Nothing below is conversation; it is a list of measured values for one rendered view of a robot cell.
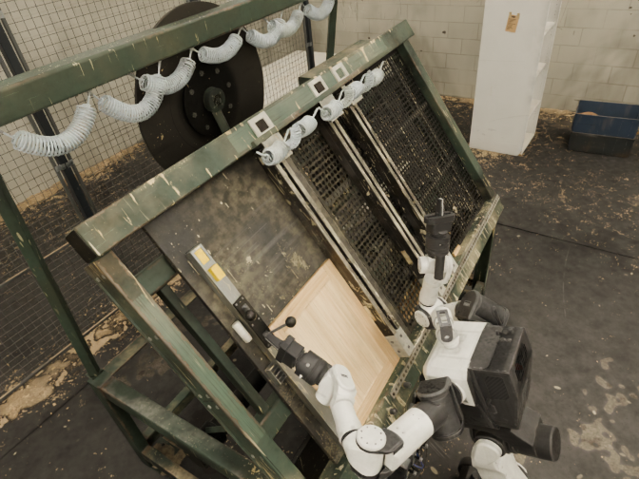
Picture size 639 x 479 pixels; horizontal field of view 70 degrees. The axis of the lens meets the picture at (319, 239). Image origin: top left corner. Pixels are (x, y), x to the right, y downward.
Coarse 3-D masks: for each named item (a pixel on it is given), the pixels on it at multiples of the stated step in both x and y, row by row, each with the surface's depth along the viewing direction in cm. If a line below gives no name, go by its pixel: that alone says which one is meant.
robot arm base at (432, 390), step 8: (448, 376) 139; (424, 384) 140; (432, 384) 138; (440, 384) 136; (448, 384) 135; (416, 392) 137; (424, 392) 134; (432, 392) 133; (440, 392) 132; (448, 392) 134; (424, 400) 133; (432, 400) 132; (456, 400) 138; (456, 408) 138; (456, 432) 132; (440, 440) 133; (448, 440) 132
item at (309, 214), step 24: (264, 120) 171; (264, 144) 168; (288, 144) 167; (264, 168) 178; (288, 168) 178; (288, 192) 179; (312, 216) 180; (336, 240) 186; (336, 264) 188; (360, 288) 189; (384, 312) 195
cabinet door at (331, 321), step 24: (312, 288) 178; (336, 288) 187; (288, 312) 168; (312, 312) 176; (336, 312) 184; (360, 312) 192; (312, 336) 173; (336, 336) 181; (360, 336) 189; (384, 336) 198; (336, 360) 178; (360, 360) 186; (384, 360) 195; (360, 384) 183; (384, 384) 191; (360, 408) 180
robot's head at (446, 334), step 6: (438, 312) 146; (444, 312) 146; (438, 318) 143; (444, 324) 140; (450, 324) 140; (438, 330) 142; (444, 330) 140; (450, 330) 140; (438, 336) 143; (444, 336) 141; (450, 336) 141; (444, 342) 144
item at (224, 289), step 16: (192, 256) 146; (208, 256) 150; (208, 272) 148; (224, 288) 151; (224, 304) 154; (240, 320) 155; (256, 336) 155; (272, 352) 157; (288, 368) 160; (304, 384) 162; (304, 400) 163; (320, 416) 164; (336, 432) 166
